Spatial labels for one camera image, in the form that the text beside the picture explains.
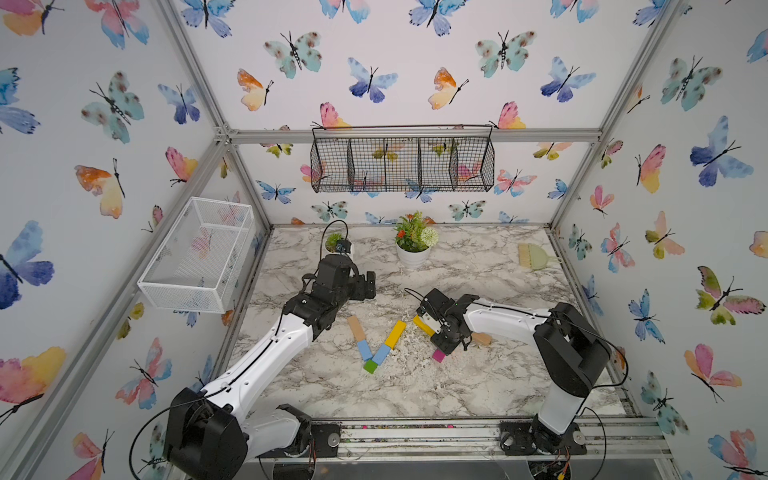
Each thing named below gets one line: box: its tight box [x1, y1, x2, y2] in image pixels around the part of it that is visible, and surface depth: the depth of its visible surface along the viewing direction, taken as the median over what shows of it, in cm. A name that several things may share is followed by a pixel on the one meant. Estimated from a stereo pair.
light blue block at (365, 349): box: [358, 339, 373, 361], surface depth 90 cm
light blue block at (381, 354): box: [372, 344, 390, 365], surface depth 90 cm
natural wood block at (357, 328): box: [347, 315, 366, 342], surface depth 96 cm
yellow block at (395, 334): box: [384, 320, 407, 350], surface depth 93 cm
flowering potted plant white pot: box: [393, 211, 439, 268], surface depth 101 cm
